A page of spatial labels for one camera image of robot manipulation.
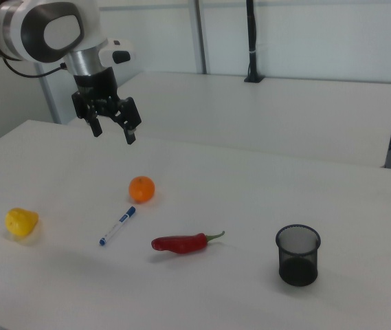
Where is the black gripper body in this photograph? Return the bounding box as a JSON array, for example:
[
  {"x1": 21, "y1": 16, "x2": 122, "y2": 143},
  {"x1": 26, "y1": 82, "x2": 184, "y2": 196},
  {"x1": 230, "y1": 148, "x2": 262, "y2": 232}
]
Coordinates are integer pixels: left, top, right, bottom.
[{"x1": 73, "y1": 67, "x2": 119, "y2": 105}]

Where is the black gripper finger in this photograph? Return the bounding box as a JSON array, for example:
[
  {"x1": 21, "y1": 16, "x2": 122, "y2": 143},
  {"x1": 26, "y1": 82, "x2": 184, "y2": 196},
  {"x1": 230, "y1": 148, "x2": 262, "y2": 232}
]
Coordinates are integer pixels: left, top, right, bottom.
[
  {"x1": 110, "y1": 96, "x2": 143, "y2": 146},
  {"x1": 71, "y1": 90, "x2": 103, "y2": 138}
]

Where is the blue and white marker pen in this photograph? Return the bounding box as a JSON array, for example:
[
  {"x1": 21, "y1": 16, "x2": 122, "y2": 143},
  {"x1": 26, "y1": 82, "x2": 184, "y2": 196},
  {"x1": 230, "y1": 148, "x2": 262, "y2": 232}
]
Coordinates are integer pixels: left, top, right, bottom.
[{"x1": 98, "y1": 206, "x2": 137, "y2": 247}]

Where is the black mesh pen cup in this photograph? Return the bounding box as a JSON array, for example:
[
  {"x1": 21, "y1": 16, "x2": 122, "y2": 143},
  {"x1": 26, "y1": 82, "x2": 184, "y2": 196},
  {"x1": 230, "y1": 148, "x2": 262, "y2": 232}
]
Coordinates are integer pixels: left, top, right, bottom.
[{"x1": 275, "y1": 224, "x2": 322, "y2": 287}]

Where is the orange mandarin fruit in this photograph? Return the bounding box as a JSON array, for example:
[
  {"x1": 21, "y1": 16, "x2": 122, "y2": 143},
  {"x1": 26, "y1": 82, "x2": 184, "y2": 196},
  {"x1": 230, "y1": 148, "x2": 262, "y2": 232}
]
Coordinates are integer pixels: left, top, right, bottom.
[{"x1": 128, "y1": 175, "x2": 156, "y2": 204}]

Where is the red chili pepper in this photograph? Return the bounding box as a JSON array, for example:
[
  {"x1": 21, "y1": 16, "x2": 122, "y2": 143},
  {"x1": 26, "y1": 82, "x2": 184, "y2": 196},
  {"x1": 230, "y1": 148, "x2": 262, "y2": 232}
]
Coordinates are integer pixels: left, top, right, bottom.
[{"x1": 150, "y1": 230, "x2": 226, "y2": 256}]

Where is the white side table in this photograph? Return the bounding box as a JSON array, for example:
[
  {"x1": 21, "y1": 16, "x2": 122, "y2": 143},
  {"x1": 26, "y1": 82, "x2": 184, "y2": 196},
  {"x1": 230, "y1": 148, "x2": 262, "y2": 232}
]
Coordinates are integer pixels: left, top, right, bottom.
[{"x1": 67, "y1": 71, "x2": 391, "y2": 169}]

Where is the black pole stand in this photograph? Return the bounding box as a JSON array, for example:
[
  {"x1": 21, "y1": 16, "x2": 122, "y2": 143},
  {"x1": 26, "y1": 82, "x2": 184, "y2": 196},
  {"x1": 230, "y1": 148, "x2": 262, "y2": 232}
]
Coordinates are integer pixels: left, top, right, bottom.
[{"x1": 244, "y1": 0, "x2": 265, "y2": 83}]

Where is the grey metal partition post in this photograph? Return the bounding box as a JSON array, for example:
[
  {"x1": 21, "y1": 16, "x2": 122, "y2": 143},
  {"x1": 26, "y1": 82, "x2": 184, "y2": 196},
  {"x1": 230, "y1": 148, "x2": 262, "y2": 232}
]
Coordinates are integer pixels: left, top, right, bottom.
[
  {"x1": 35, "y1": 62, "x2": 62, "y2": 124},
  {"x1": 187, "y1": 0, "x2": 207, "y2": 74}
]

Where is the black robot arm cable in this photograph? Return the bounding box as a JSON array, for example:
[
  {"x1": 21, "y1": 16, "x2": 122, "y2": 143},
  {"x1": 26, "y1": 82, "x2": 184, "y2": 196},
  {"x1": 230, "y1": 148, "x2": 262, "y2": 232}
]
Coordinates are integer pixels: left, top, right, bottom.
[{"x1": 1, "y1": 57, "x2": 69, "y2": 78}]

